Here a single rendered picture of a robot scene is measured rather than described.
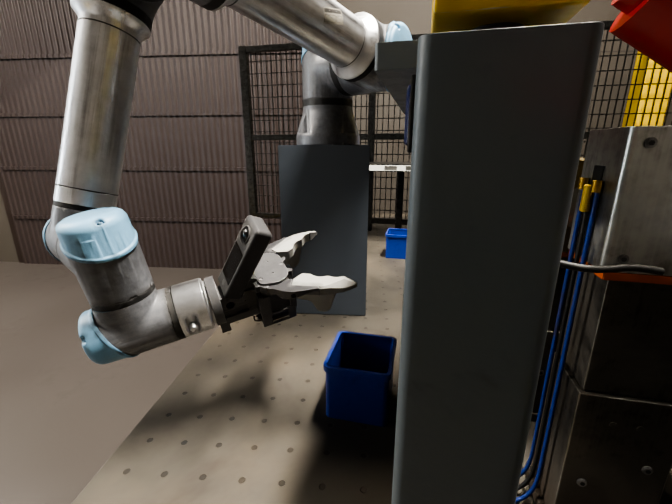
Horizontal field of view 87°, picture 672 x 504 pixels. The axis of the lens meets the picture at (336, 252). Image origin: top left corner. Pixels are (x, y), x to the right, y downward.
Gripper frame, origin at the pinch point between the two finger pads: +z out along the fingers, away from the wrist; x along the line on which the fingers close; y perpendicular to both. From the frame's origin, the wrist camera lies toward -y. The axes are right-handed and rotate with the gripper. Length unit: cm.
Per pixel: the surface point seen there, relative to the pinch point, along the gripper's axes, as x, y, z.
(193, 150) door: -280, 78, -2
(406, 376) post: 32.2, -16.8, -10.9
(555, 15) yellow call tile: 28.8, -32.7, -2.9
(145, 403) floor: -75, 114, -60
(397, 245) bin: -45, 43, 46
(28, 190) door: -350, 113, -148
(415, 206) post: 29.2, -25.5, -9.4
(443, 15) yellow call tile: 26.7, -32.8, -7.2
